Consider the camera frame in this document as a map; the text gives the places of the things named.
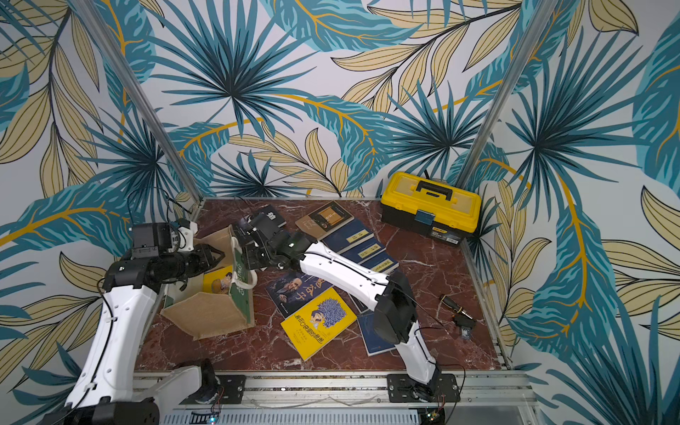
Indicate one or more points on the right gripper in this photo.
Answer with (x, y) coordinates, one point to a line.
(252, 246)

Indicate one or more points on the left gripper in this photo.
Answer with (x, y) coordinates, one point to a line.
(207, 260)

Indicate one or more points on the yellow book with couple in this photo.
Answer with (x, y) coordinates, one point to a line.
(218, 281)

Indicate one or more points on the green burlap Christmas bag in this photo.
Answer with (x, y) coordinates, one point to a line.
(203, 315)

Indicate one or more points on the dark Guiguzi book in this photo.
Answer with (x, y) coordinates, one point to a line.
(293, 291)

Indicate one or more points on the yellow book purple hair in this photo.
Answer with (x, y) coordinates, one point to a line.
(317, 323)

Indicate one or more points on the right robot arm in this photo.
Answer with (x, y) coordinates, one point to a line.
(389, 296)

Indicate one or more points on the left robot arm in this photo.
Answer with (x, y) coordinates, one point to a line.
(104, 392)

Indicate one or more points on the dark wolf cover book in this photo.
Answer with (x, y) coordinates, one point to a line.
(273, 215)

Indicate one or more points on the brown cover book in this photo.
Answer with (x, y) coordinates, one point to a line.
(324, 220)

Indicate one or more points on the blue book top stack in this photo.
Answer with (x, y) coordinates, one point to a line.
(352, 234)

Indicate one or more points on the blue book stack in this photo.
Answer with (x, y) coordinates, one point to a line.
(381, 263)
(364, 251)
(352, 234)

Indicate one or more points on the blue book middle stack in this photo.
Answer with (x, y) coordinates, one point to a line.
(364, 251)

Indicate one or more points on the blue book lower stack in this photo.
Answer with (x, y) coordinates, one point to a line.
(381, 263)

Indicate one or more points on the blue book front right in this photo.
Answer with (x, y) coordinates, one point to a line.
(374, 344)

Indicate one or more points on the yellow black toolbox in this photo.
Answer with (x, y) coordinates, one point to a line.
(429, 208)

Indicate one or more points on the small black gold connector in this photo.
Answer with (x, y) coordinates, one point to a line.
(463, 320)

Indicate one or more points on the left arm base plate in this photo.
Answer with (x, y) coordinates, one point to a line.
(228, 391)

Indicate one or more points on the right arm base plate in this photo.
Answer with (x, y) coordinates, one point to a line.
(442, 388)

